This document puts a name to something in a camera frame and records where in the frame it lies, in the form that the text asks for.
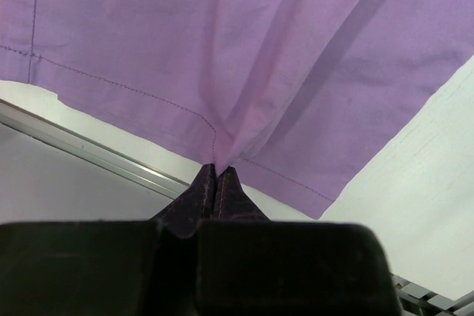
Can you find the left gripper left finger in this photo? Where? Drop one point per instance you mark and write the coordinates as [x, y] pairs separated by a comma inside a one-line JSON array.
[[106, 267]]

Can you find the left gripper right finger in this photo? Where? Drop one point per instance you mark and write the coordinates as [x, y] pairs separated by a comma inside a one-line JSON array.
[[250, 265]]

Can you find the purple trousers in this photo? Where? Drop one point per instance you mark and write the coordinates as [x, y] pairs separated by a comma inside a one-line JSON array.
[[297, 94]]

